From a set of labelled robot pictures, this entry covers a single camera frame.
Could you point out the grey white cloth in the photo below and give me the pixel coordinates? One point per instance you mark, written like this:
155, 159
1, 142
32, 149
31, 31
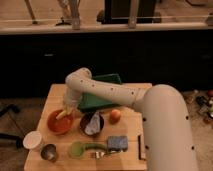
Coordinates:
93, 125

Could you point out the orange fruit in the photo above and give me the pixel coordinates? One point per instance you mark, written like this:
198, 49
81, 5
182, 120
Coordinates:
114, 116

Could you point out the brown scrub brush block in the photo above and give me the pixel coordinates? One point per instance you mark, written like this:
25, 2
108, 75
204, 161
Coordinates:
141, 154

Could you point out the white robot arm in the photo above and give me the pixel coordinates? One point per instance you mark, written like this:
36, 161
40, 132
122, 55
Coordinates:
167, 131

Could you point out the yellow banana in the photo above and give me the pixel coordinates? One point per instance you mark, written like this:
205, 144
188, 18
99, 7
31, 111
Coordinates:
61, 115

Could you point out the white cup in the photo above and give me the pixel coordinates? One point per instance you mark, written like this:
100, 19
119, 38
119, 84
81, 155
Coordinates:
33, 141

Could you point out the green scoop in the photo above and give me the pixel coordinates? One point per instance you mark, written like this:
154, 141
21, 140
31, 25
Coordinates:
77, 148

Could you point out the metal cup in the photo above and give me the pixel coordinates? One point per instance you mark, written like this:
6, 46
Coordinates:
49, 153

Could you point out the blue sponge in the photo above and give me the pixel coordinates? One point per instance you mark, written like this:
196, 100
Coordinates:
117, 143

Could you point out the red bowl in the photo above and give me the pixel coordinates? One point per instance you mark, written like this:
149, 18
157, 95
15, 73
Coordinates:
59, 126

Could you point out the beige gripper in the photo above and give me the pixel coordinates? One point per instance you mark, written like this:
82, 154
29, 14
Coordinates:
71, 99

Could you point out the dark bowl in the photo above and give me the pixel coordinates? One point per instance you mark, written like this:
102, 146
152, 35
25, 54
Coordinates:
84, 122

